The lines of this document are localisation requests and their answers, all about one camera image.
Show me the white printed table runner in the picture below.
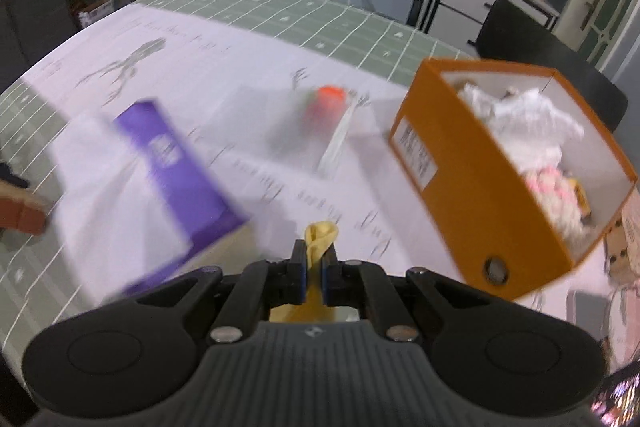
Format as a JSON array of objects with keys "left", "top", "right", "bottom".
[{"left": 19, "top": 3, "right": 616, "bottom": 358}]

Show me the white tissue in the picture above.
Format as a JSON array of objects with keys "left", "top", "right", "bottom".
[{"left": 457, "top": 82, "right": 585, "bottom": 173}]

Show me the orange cardboard box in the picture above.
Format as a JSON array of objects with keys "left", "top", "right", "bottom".
[{"left": 390, "top": 58, "right": 638, "bottom": 300}]

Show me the green grid tablecloth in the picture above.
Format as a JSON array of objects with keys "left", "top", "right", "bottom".
[{"left": 1, "top": 0, "right": 470, "bottom": 202}]

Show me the brown heart-shaped sponge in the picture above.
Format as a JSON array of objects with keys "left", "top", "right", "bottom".
[{"left": 0, "top": 180, "right": 50, "bottom": 235}]

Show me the yellow cleaning cloth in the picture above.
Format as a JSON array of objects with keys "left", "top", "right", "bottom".
[{"left": 269, "top": 221, "right": 359, "bottom": 324}]

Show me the purple tissue pack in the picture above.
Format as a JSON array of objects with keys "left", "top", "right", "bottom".
[{"left": 51, "top": 101, "right": 247, "bottom": 306}]

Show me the white drawer cabinet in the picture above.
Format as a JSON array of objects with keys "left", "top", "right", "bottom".
[{"left": 427, "top": 0, "right": 560, "bottom": 56}]

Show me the small cardboard robot box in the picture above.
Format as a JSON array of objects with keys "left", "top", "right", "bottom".
[{"left": 604, "top": 193, "right": 639, "bottom": 286}]

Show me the pink white crochet ball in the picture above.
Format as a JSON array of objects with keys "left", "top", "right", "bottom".
[{"left": 521, "top": 166, "right": 592, "bottom": 248}]

